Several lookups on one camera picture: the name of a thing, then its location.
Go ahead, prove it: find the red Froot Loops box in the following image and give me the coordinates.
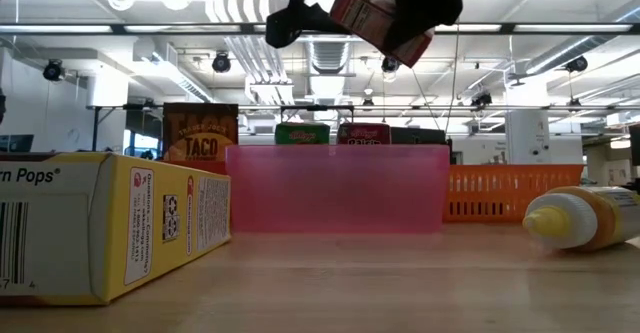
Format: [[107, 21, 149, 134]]
[[328, 0, 436, 69]]

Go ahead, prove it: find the pink Raisin Bran box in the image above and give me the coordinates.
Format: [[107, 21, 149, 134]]
[[336, 122, 392, 147]]

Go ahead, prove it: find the green Apple Jacks box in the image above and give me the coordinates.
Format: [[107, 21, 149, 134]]
[[273, 122, 331, 147]]

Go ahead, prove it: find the brown taco seasoning packet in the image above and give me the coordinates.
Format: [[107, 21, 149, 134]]
[[162, 102, 240, 163]]

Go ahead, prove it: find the yellow mustard squeeze bottle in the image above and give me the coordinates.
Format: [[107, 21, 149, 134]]
[[522, 185, 640, 253]]

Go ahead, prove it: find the black background box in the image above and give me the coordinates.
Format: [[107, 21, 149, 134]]
[[389, 126, 448, 147]]

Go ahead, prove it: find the pink translucent plastic bin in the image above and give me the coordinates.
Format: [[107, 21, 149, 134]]
[[224, 144, 451, 234]]

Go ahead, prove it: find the white round pillar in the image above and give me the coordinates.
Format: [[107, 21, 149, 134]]
[[504, 110, 551, 167]]

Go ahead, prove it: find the orange plastic basket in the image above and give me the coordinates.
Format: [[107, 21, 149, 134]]
[[442, 164, 585, 224]]

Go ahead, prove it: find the dark background monitor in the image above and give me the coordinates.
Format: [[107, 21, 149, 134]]
[[628, 122, 640, 167]]

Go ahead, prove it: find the yellow Corn Pops box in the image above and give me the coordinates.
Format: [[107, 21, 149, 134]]
[[0, 151, 233, 308]]

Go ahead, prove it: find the background laptop screen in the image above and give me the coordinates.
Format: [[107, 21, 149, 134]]
[[0, 133, 35, 153]]

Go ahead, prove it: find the silver ventilation duct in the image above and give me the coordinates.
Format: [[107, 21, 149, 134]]
[[297, 0, 369, 74]]

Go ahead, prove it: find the black background table frame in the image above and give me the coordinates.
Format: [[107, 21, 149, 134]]
[[89, 103, 640, 153]]

